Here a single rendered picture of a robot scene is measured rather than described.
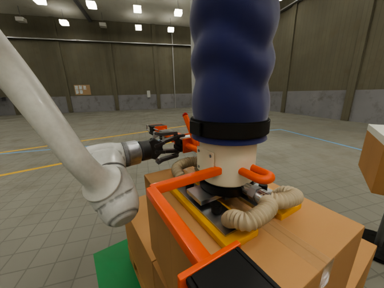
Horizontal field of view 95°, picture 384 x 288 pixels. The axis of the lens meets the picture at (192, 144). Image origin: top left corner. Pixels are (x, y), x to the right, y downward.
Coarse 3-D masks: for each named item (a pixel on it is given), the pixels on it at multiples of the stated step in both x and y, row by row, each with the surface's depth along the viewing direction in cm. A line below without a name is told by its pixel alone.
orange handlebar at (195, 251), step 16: (192, 176) 43; (208, 176) 45; (256, 176) 43; (272, 176) 42; (160, 192) 39; (160, 208) 31; (176, 224) 27; (176, 240) 26; (192, 240) 24; (192, 256) 22; (208, 256) 22
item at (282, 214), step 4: (256, 184) 61; (260, 184) 56; (264, 188) 55; (268, 188) 59; (300, 204) 51; (292, 208) 49; (296, 208) 50; (300, 208) 51; (280, 212) 48; (284, 212) 48; (288, 212) 48; (292, 212) 49; (276, 216) 48; (280, 216) 47; (284, 216) 47; (288, 216) 49
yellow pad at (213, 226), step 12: (180, 192) 58; (192, 204) 51; (216, 204) 47; (204, 216) 47; (216, 216) 46; (204, 228) 44; (216, 228) 42; (216, 240) 40; (228, 240) 39; (240, 240) 39
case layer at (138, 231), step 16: (144, 208) 126; (128, 224) 124; (144, 224) 110; (128, 240) 138; (144, 240) 98; (144, 256) 98; (368, 256) 86; (144, 272) 106; (160, 272) 80; (352, 272) 78; (368, 272) 95
